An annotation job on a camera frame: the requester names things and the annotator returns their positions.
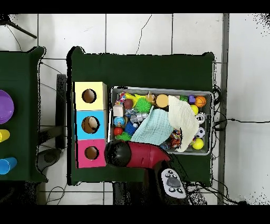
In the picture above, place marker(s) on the green spiky ball with eyes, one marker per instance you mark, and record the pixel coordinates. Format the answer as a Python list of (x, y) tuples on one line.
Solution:
[(123, 137)]

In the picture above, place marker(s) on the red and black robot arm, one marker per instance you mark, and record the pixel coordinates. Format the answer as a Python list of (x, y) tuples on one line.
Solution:
[(143, 154)]

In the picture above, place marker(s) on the clear mesh bin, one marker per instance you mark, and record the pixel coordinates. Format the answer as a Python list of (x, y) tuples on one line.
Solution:
[(160, 89)]

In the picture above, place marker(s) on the wooden box with three holes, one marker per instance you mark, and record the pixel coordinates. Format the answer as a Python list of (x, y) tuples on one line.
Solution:
[(80, 127)]

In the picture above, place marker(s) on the plain green spiky ball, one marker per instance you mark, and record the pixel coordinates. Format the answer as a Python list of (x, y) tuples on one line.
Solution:
[(143, 105)]

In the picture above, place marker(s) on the brown toy football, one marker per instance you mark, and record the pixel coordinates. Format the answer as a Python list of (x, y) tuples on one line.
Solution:
[(128, 104)]

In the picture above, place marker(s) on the plain wooden block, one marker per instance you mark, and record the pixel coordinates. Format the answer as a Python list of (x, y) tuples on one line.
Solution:
[(118, 110)]

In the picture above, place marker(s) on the blue spiky ball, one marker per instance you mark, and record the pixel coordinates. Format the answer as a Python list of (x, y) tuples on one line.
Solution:
[(130, 129)]

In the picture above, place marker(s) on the blue globe ball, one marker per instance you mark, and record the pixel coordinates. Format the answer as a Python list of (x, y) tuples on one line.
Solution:
[(119, 121)]

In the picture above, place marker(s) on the mint green muslin cloth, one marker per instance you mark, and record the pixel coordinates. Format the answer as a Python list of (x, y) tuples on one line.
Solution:
[(154, 127)]

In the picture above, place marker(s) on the dark green tablecloth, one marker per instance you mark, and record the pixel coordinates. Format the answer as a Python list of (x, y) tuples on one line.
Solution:
[(147, 67)]

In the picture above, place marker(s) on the cream muslin cloth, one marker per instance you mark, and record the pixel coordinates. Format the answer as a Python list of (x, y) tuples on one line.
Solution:
[(183, 122)]

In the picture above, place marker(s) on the dark green side table cloth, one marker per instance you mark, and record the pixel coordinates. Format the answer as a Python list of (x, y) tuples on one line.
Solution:
[(25, 84)]

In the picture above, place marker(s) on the purple plate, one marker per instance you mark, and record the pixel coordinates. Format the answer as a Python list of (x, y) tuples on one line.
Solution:
[(5, 106)]

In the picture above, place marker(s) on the yellow cup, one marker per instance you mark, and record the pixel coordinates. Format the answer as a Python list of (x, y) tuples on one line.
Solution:
[(4, 135)]

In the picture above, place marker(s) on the blue cup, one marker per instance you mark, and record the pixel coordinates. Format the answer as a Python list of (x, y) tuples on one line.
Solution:
[(7, 165)]

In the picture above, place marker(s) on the black tripod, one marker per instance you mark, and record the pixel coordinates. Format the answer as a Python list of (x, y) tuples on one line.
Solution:
[(5, 19)]

